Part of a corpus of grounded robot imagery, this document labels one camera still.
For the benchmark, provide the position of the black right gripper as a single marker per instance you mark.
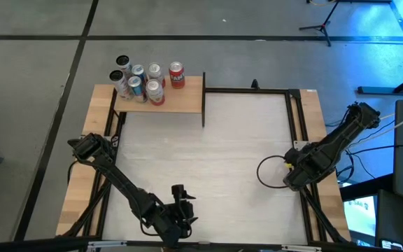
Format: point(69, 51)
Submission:
point(304, 173)

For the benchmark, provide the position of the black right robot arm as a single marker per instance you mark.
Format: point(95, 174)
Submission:
point(345, 136)

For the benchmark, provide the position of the tall white can palm print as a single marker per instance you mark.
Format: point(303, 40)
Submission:
point(118, 83)

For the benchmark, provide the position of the silver aluminium bar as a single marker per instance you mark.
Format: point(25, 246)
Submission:
point(107, 244)
point(301, 248)

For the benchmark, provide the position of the black stand base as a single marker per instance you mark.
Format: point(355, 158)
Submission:
point(376, 91)

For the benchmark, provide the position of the tall white can pink band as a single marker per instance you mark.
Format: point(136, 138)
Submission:
point(122, 62)

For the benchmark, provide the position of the small black frame clamp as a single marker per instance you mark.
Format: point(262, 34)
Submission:
point(255, 84)

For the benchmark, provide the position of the white mounting plate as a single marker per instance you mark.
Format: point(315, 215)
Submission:
point(300, 144)

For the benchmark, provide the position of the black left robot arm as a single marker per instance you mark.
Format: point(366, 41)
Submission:
point(117, 178)

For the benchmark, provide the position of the orange Fanta can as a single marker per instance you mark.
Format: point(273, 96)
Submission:
point(177, 75)

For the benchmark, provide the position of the white and red soda can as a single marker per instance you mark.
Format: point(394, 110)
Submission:
point(155, 91)
point(156, 71)

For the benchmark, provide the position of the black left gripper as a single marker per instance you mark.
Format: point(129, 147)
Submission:
point(168, 224)

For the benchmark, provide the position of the blue silver Red Bull can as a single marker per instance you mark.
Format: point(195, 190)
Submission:
point(136, 89)
point(139, 71)

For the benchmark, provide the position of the black tripod stand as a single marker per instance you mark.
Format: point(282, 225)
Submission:
point(322, 26)

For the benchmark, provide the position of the wooden shelf black metal frame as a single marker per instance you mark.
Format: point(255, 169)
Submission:
point(182, 101)

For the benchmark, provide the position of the computer monitor screen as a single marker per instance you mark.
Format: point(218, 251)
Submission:
point(360, 217)

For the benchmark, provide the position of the black aluminium rig frame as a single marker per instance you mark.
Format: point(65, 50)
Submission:
point(243, 90)

